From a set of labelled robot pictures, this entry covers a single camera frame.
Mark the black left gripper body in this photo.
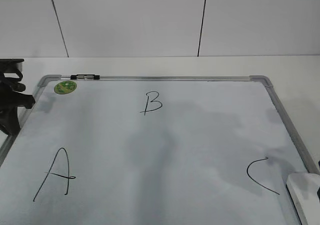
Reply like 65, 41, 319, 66
0, 58, 34, 136

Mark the white whiteboard with aluminium frame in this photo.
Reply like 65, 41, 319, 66
0, 75, 318, 225

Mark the green round magnet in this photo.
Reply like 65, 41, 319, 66
53, 80, 77, 95

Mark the white whiteboard eraser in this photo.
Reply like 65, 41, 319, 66
286, 172, 320, 225

